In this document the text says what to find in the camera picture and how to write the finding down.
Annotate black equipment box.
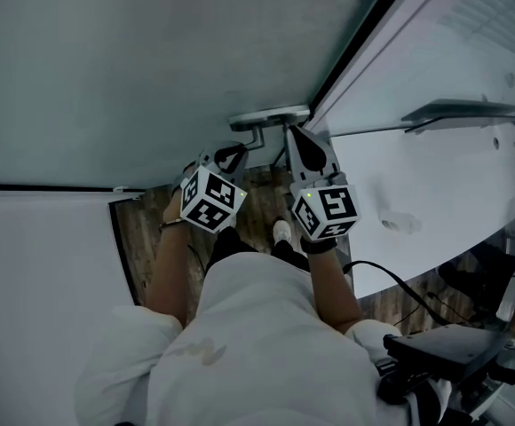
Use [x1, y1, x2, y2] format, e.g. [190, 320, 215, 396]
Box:
[381, 324, 515, 406]

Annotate long white desk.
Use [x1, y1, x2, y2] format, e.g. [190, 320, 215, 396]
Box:
[317, 120, 515, 300]

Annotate person's right forearm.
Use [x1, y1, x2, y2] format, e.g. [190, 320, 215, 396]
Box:
[305, 248, 364, 335]

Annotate person's left hand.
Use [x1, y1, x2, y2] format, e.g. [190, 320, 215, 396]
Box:
[164, 162, 199, 219]

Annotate black wrist strap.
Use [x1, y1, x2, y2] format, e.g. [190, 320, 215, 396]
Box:
[300, 236, 337, 256]

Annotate person's right white shoe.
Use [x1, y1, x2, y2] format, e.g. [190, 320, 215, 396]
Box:
[272, 218, 292, 244]

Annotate person's white shirt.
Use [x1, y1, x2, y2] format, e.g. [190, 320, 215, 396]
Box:
[74, 251, 414, 426]

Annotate person's black trousers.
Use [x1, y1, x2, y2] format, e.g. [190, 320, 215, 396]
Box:
[204, 226, 311, 279]

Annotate thick black cable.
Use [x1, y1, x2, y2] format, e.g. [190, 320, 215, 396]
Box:
[342, 259, 448, 327]

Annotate person's left forearm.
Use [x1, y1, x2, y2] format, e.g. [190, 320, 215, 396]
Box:
[144, 215, 206, 327]

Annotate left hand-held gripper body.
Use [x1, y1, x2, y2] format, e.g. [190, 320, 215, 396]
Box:
[179, 147, 248, 233]

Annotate glass partition with white blinds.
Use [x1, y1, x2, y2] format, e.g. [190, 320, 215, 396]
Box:
[314, 0, 515, 137]

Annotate silver door lever handle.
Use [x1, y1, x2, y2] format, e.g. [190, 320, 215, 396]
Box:
[228, 104, 312, 150]

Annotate small beige roll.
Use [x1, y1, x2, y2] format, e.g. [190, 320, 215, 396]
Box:
[381, 213, 423, 235]

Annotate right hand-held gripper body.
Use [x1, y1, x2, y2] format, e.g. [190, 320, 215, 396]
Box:
[289, 173, 360, 242]

